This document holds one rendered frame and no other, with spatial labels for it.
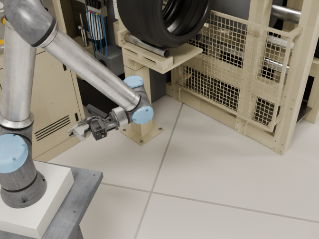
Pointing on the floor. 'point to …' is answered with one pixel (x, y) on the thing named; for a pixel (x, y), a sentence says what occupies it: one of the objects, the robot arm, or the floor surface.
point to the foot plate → (144, 135)
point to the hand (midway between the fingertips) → (70, 132)
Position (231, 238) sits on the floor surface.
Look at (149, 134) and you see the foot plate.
